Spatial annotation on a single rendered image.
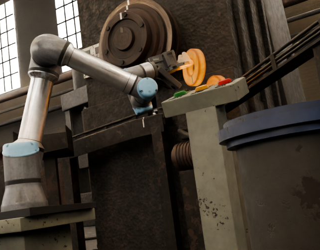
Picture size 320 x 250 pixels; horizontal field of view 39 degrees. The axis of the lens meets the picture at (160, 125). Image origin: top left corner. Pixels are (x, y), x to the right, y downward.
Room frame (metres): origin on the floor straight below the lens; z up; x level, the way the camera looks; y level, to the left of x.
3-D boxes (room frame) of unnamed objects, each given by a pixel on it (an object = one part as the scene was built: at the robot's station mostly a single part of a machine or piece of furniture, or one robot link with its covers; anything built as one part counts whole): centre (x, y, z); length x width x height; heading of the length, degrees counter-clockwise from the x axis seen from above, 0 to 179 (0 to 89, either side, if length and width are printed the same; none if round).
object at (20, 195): (1.52, 0.48, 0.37); 0.15 x 0.15 x 0.10
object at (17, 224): (1.52, 0.48, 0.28); 0.32 x 0.32 x 0.04; 58
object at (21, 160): (1.53, 0.48, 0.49); 0.13 x 0.12 x 0.14; 14
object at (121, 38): (2.23, 0.11, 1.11); 0.28 x 0.06 x 0.28; 59
